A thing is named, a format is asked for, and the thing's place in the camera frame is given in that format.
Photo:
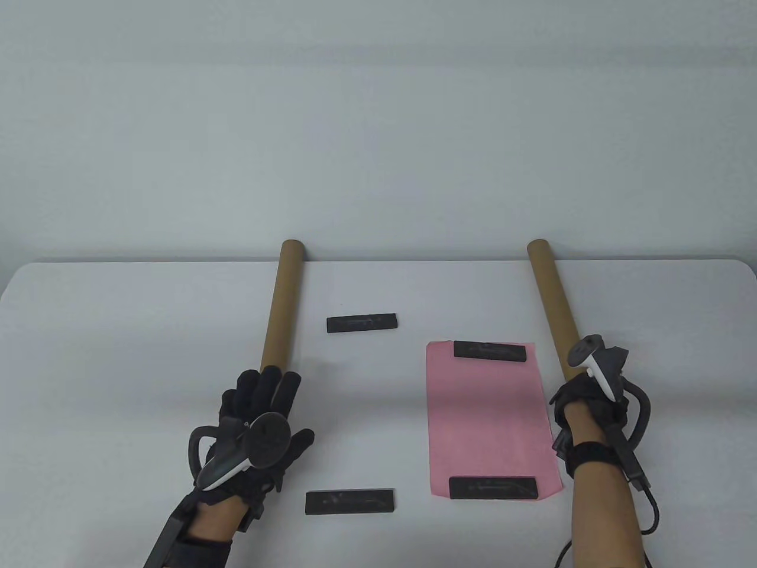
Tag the person's right hand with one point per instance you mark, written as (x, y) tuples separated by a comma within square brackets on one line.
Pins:
[(582, 390)]

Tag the person's left hand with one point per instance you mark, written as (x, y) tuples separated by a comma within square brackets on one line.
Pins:
[(260, 393)]

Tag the brown cardboard mailing tube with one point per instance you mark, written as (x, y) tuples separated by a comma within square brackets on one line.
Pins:
[(553, 307), (281, 307)]

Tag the pink paper sheet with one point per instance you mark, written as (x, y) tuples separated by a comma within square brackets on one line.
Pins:
[(485, 414)]

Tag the black paperweight bar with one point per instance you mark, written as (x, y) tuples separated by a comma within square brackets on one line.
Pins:
[(494, 488), (350, 502), (362, 323), (489, 352)]

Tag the person's left forearm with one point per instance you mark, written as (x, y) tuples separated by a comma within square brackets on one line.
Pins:
[(216, 520)]

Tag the person's right forearm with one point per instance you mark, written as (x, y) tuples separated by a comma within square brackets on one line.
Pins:
[(603, 520)]

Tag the grey hand-mounted controller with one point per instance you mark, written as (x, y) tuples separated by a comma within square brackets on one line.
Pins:
[(269, 441), (603, 367)]

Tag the grey wrist-mounted box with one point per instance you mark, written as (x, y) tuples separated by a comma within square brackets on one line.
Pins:
[(168, 532), (630, 461)]

